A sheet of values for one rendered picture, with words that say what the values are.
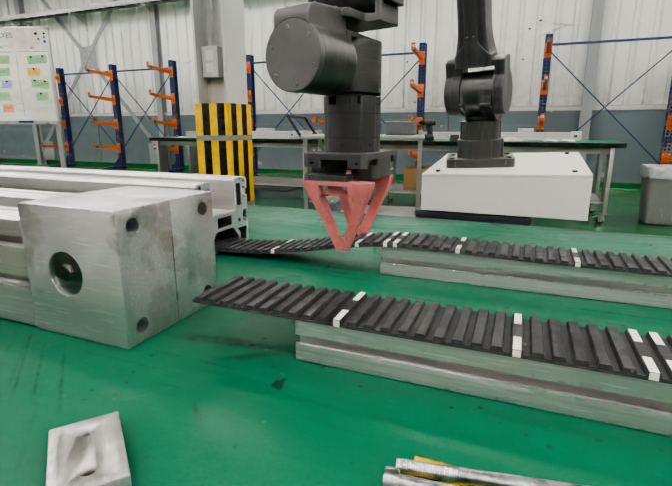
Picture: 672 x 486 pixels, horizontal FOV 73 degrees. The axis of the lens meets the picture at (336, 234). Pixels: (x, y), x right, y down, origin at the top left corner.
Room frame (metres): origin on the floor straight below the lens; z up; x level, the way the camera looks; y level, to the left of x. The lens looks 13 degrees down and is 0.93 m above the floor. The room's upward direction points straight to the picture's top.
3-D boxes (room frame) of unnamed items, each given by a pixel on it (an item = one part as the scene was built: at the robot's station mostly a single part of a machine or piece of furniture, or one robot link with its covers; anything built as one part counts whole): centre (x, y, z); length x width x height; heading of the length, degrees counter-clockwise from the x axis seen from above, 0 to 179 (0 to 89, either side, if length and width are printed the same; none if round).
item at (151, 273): (0.36, 0.16, 0.83); 0.12 x 0.09 x 0.10; 158
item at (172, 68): (9.87, 4.86, 1.10); 3.30 x 0.90 x 2.20; 67
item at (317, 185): (0.47, -0.01, 0.85); 0.07 x 0.07 x 0.09; 68
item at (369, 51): (0.47, -0.01, 0.98); 0.07 x 0.06 x 0.07; 148
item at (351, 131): (0.48, -0.02, 0.92); 0.10 x 0.07 x 0.07; 158
